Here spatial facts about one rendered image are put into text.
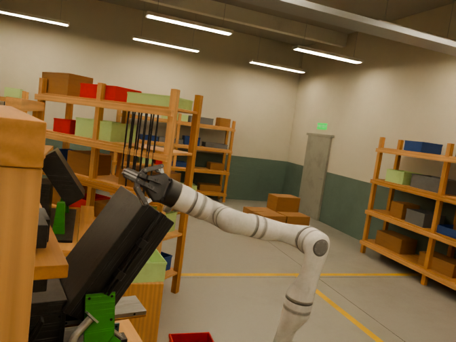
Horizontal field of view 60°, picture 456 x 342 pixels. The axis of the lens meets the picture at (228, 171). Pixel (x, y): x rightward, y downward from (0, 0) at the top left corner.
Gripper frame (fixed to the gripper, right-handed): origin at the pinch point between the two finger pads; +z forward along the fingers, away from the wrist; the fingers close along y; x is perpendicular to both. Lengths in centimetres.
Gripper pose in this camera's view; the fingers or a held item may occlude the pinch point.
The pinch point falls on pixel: (129, 174)
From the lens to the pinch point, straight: 108.6
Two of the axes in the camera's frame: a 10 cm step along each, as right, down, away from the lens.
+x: -4.6, 1.2, 8.8
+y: -3.3, 9.0, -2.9
